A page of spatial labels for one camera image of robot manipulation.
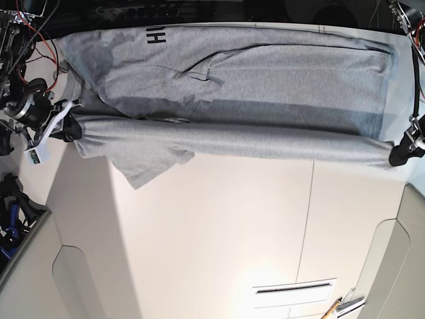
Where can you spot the blue and black clamp stand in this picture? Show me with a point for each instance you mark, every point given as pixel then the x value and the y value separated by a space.
pixel 19 214

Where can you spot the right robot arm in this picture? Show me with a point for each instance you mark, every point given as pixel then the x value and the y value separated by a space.
pixel 22 27

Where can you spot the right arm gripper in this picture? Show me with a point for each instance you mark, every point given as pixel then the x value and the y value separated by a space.
pixel 35 117

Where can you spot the grey T-shirt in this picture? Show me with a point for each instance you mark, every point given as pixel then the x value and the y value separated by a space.
pixel 156 97

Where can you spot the white table cable slot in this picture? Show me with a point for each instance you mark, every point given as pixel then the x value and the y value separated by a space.
pixel 293 294

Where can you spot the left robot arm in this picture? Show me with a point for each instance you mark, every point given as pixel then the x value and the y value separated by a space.
pixel 410 17

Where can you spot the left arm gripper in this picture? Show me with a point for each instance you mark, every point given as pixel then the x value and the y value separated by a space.
pixel 413 139

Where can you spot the black power strip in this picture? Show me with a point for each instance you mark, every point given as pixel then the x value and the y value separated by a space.
pixel 144 10

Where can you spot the wooden handled tool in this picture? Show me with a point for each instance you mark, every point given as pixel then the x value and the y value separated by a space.
pixel 332 308

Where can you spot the black device at left edge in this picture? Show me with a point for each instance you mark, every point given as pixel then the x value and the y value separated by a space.
pixel 5 142

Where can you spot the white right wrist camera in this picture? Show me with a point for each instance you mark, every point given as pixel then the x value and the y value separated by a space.
pixel 38 154

